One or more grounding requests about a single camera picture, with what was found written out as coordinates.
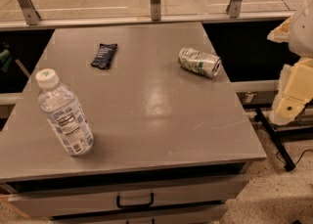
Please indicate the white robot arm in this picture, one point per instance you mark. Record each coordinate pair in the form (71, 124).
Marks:
(295, 86)

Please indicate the silver green 7up can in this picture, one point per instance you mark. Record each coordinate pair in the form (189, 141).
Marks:
(199, 62)

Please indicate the dark blue snack packet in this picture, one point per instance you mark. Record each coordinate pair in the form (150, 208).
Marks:
(104, 56)

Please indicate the clear plastic water bottle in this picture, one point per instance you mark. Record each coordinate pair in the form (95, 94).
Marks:
(64, 113)

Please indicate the grey lower drawer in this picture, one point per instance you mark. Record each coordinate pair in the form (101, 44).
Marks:
(196, 214)

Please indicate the grey drawer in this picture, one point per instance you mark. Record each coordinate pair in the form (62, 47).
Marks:
(102, 198)
(196, 214)

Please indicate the grey upper drawer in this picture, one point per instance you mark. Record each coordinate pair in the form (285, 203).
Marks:
(102, 198)

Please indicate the black metal stand leg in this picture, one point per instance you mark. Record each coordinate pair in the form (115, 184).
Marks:
(289, 164)

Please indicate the green object at left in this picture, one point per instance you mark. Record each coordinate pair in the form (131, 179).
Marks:
(5, 60)

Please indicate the black drawer handle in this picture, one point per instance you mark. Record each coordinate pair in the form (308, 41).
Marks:
(144, 201)

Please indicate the left metal railing bracket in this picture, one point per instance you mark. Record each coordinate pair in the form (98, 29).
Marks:
(30, 14)

